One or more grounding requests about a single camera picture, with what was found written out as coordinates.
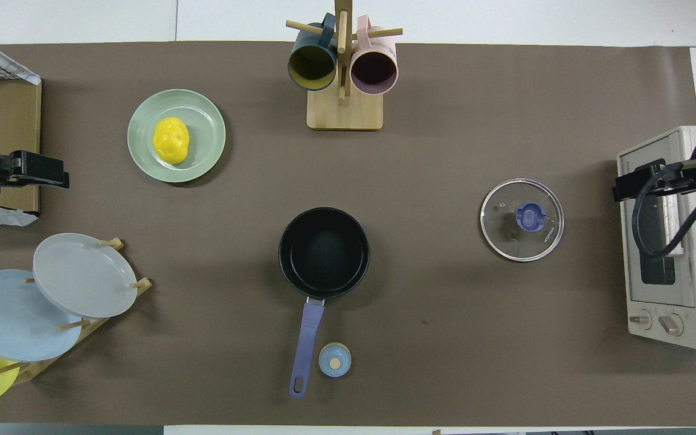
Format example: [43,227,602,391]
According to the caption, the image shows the glass lid with blue knob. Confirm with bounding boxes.
[480,178,565,262]

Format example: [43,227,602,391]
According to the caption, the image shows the grey plate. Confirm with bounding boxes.
[33,233,138,319]

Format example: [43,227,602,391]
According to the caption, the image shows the black pot with purple handle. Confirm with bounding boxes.
[278,207,371,399]

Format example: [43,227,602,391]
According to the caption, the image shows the white patterned cloth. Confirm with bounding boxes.
[0,29,42,86]

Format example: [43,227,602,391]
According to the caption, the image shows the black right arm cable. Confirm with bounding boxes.
[631,156,696,262]

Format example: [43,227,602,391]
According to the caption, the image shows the wooden plate rack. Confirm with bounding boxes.
[0,237,153,387]

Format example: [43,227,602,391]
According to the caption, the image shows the light green plate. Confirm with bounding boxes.
[127,89,227,184]

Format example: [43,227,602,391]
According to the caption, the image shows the brown table mat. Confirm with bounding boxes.
[0,41,696,427]

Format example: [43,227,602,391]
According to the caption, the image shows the yellow lemon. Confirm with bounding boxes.
[153,117,190,165]

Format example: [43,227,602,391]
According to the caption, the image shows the light blue plate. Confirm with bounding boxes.
[0,269,83,363]

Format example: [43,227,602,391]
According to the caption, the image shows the small blue round timer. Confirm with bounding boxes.
[318,343,352,378]

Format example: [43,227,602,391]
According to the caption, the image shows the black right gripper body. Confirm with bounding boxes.
[656,160,696,193]

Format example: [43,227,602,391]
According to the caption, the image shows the dark teal mug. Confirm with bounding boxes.
[288,13,340,92]

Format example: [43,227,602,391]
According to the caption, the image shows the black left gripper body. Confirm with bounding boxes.
[0,151,24,185]

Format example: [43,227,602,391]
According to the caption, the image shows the wooden mug tree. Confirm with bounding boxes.
[286,0,403,131]

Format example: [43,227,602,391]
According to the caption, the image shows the pink mug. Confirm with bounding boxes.
[350,15,399,96]

